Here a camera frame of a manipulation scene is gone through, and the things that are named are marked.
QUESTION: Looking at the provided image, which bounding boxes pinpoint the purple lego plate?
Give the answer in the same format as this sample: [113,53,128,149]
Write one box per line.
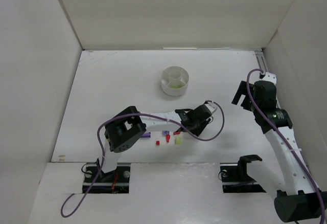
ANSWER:
[141,132,151,139]

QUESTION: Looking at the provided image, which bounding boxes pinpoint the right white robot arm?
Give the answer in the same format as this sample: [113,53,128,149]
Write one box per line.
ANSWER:
[232,80,326,223]

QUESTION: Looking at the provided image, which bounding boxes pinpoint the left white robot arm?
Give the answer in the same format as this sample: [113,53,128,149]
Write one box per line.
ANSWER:
[99,102,217,174]

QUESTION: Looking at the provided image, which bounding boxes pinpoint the white round divided container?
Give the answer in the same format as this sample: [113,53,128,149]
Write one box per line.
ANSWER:
[160,66,190,97]

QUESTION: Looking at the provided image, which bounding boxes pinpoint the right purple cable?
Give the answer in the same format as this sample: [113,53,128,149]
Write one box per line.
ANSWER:
[246,68,325,224]

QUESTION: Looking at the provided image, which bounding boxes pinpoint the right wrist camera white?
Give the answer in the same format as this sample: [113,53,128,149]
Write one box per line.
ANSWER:
[259,72,277,85]

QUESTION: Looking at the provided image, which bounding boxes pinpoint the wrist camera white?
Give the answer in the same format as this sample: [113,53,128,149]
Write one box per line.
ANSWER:
[204,101,218,115]
[259,72,277,85]

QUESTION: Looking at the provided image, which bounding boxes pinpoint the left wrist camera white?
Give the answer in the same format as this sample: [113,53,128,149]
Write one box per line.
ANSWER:
[204,101,218,115]

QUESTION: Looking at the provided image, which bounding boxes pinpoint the aluminium rail right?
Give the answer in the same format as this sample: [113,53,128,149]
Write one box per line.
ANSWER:
[254,50,307,163]

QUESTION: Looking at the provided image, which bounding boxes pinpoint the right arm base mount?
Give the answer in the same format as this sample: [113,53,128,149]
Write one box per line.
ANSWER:
[218,154,266,193]

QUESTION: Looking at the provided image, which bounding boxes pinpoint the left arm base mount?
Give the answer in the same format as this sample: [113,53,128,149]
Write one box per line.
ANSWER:
[81,163,131,194]

